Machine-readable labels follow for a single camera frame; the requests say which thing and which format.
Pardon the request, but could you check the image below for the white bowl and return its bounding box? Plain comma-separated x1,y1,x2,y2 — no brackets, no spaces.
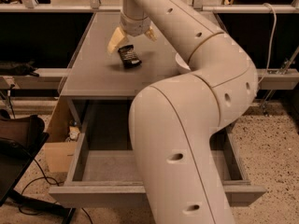
175,53,191,74

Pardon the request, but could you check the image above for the cardboard box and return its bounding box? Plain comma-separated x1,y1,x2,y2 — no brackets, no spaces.
44,99,80,173

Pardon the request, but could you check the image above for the black rxbar chocolate bar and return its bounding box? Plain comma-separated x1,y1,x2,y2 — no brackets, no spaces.
118,45,142,69

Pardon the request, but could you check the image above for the grey cabinet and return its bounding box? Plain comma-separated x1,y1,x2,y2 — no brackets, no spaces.
57,10,258,135

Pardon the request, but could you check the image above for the black floor cable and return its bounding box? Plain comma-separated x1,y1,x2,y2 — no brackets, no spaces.
17,158,94,224

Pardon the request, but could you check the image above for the black chair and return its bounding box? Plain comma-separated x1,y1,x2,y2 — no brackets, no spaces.
0,109,75,224

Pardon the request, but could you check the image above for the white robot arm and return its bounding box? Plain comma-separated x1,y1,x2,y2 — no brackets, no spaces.
121,0,258,224

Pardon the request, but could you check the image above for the black object on rail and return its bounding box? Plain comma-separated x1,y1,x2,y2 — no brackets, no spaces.
0,61,38,77

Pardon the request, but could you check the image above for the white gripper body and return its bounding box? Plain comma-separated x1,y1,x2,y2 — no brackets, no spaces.
121,13,151,36

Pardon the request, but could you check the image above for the white cable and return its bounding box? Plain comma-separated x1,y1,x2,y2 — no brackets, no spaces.
257,2,278,86

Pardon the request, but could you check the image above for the open grey top drawer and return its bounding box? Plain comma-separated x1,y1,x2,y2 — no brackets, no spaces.
48,100,267,209

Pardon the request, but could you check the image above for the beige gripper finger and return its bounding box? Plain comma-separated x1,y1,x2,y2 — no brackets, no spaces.
107,26,128,54
144,27,157,41

